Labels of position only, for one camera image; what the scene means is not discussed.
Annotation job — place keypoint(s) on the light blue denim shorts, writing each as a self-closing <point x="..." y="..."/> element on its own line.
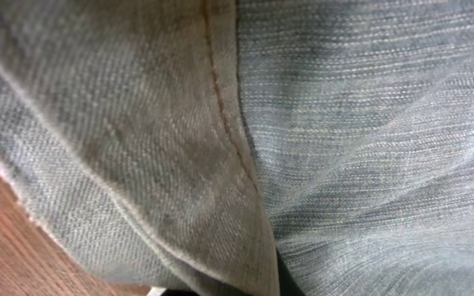
<point x="247" y="147"/>

